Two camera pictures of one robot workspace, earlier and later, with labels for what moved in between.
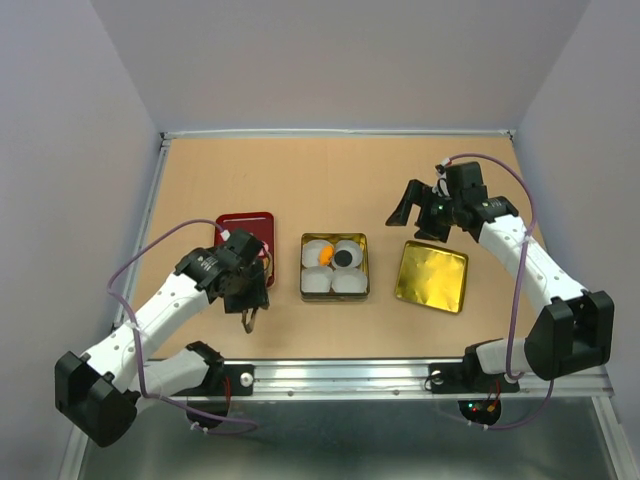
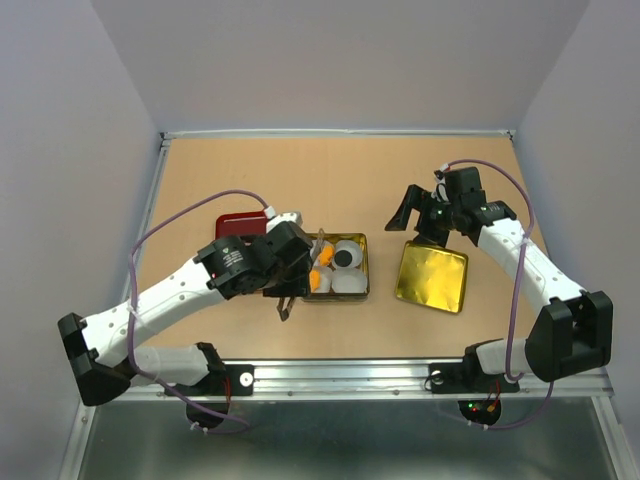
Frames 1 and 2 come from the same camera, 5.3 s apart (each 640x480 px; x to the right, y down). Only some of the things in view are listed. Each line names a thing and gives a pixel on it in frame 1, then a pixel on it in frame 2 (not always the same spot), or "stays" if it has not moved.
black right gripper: x=418 y=195 stays
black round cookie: x=342 y=258 stays
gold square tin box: x=334 y=267 stays
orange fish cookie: x=326 y=255 stays
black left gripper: x=258 y=297 to x=299 y=285
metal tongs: x=248 y=318 to x=284 y=308
